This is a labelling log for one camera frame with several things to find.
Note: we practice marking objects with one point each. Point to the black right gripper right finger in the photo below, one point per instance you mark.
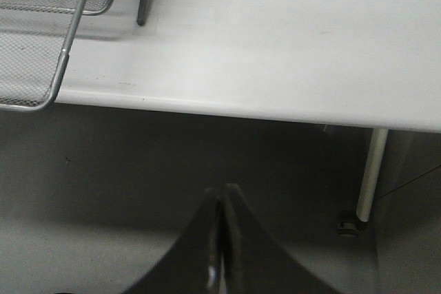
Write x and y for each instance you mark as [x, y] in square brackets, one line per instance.
[254, 261]

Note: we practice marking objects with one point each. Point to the white table leg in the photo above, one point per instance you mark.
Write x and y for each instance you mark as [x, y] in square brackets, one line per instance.
[371, 173]

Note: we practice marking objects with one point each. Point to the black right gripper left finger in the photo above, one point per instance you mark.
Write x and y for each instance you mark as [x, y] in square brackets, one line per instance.
[193, 263]

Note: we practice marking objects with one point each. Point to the table caster wheel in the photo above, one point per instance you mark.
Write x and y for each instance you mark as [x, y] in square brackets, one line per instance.
[349, 225]

